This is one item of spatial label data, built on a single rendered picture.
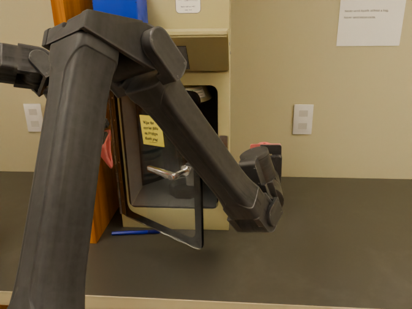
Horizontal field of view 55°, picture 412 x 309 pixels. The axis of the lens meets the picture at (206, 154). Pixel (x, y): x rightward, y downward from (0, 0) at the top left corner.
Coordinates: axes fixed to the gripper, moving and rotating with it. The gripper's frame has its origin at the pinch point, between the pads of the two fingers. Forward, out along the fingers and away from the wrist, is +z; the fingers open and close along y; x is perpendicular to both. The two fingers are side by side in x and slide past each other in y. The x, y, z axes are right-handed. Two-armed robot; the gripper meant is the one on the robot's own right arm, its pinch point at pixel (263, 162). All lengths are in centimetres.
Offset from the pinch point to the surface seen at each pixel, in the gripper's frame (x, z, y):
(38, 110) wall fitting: 84, 55, 0
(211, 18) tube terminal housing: 12.2, 12.3, 32.8
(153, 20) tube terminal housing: 26.6, 12.3, 33.0
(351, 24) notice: -32, 55, 27
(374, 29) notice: -40, 55, 25
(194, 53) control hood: 16.1, 4.7, 25.8
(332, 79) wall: -27, 55, 9
